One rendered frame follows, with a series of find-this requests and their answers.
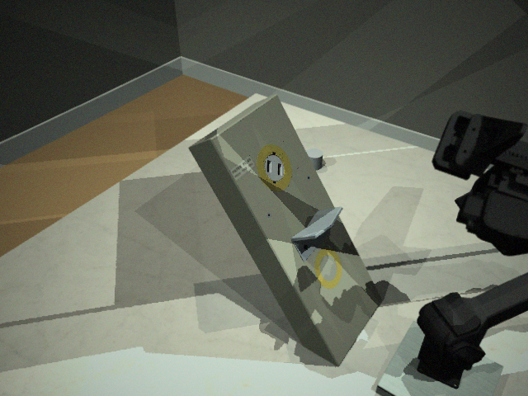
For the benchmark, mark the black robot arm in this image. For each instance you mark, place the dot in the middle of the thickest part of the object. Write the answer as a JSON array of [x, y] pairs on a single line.
[[453, 325]]

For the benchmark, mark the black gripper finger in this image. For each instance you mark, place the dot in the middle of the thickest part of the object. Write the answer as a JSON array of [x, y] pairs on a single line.
[[496, 135]]

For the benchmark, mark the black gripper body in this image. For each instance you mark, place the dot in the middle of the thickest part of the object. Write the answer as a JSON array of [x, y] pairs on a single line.
[[510, 168]]

